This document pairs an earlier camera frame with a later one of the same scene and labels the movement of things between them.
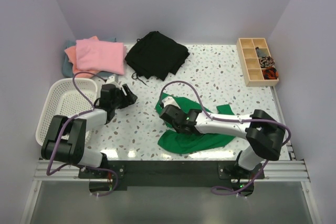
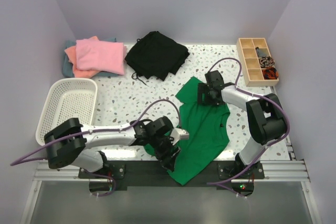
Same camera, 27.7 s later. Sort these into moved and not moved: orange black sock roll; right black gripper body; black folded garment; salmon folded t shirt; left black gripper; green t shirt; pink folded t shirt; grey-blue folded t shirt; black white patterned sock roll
Moved: left black gripper; right black gripper body; green t shirt
Not moved: black folded garment; salmon folded t shirt; black white patterned sock roll; orange black sock roll; pink folded t shirt; grey-blue folded t shirt
